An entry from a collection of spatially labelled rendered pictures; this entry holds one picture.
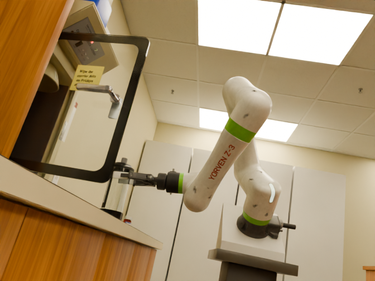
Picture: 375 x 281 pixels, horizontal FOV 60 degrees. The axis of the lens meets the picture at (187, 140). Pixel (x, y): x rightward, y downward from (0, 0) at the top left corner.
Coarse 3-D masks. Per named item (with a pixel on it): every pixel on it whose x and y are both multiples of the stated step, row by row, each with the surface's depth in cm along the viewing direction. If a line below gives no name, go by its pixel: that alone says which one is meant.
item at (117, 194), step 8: (120, 168) 142; (112, 184) 140; (120, 184) 140; (128, 184) 143; (112, 192) 138; (120, 192) 139; (112, 200) 137; (120, 200) 138; (104, 208) 136; (112, 208) 136; (120, 208) 138
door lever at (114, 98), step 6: (78, 84) 77; (84, 84) 77; (90, 84) 76; (84, 90) 77; (90, 90) 77; (96, 90) 76; (102, 90) 76; (108, 90) 75; (114, 96) 78; (114, 102) 79
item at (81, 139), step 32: (64, 32) 91; (64, 64) 87; (96, 64) 85; (128, 64) 83; (64, 96) 83; (96, 96) 81; (128, 96) 80; (32, 128) 80; (64, 128) 79; (96, 128) 78; (32, 160) 77; (64, 160) 76; (96, 160) 74
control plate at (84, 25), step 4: (84, 20) 97; (88, 20) 98; (76, 24) 97; (80, 24) 98; (84, 24) 98; (88, 24) 99; (68, 28) 96; (72, 28) 97; (76, 28) 98; (80, 28) 99; (84, 28) 100; (88, 28) 101; (92, 28) 101; (80, 32) 100; (84, 32) 101; (88, 32) 102; (92, 32) 103
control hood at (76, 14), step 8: (80, 0) 95; (72, 8) 94; (80, 8) 94; (88, 8) 95; (96, 8) 97; (72, 16) 94; (80, 16) 95; (88, 16) 97; (96, 16) 99; (72, 24) 96; (96, 24) 101; (96, 32) 104; (104, 32) 106
